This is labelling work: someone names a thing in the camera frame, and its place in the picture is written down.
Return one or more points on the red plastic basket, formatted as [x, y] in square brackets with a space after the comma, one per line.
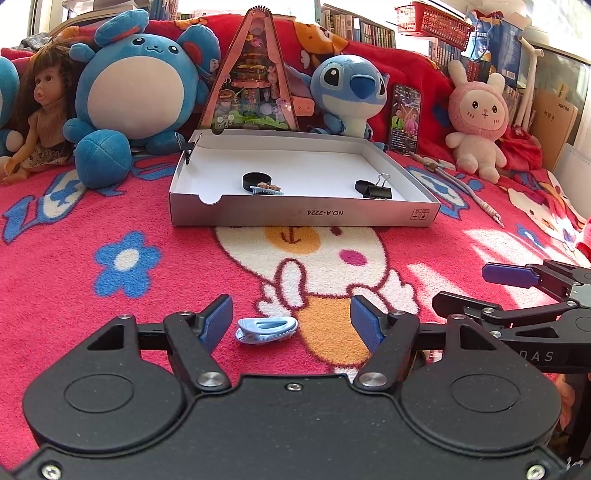
[434, 21]

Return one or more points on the pink bunny plush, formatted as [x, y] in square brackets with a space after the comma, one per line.
[480, 110]

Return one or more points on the triangular pink display toy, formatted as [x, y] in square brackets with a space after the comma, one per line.
[254, 83]

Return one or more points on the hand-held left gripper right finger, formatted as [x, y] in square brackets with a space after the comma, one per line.
[367, 323]

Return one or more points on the round blue mouse plush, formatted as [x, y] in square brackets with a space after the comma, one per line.
[138, 83]

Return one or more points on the blue robot cat plush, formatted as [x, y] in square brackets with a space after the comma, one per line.
[7, 92]

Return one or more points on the row of books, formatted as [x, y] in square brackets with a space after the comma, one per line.
[364, 30]

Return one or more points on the wooden board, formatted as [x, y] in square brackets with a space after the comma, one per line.
[554, 120]

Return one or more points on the white cardboard box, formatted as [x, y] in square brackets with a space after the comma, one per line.
[300, 161]

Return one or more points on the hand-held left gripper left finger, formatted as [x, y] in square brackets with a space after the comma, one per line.
[217, 323]

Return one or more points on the red cloth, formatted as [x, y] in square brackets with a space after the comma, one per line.
[521, 147]

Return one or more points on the pink cartoon printed blanket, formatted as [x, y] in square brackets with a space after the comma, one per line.
[138, 286]

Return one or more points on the white panel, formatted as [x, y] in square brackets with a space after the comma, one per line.
[577, 175]

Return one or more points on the large black binder clip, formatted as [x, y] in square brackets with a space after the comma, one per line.
[371, 189]

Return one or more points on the brown beaded hair clip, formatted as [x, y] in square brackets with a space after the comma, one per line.
[268, 188]

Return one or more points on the smartphone with lit screen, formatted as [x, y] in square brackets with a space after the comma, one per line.
[405, 120]

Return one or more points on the blue hair clip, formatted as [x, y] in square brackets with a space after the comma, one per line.
[258, 333]

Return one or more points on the small black binder clip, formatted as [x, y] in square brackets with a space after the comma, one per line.
[188, 148]

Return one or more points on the blue alien plush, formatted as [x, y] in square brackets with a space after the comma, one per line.
[351, 87]

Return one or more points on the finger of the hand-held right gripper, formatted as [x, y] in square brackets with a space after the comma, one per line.
[461, 305]
[508, 274]

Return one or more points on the blue paper bag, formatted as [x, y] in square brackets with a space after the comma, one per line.
[503, 46]

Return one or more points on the black round cap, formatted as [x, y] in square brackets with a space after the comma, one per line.
[256, 179]

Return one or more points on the white rack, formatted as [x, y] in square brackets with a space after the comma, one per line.
[531, 78]

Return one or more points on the brown-haired doll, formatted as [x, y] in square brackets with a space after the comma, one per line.
[46, 92]

